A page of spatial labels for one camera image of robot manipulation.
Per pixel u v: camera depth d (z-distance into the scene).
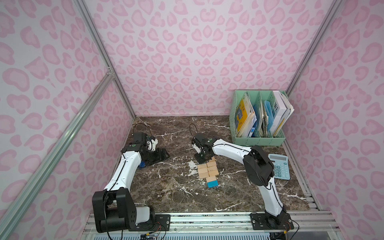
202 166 0.90
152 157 0.73
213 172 0.88
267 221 0.65
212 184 0.85
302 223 0.73
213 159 0.92
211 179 0.87
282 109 0.88
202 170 0.90
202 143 0.74
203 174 0.88
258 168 0.53
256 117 0.85
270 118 0.87
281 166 0.90
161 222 0.73
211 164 0.92
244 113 0.96
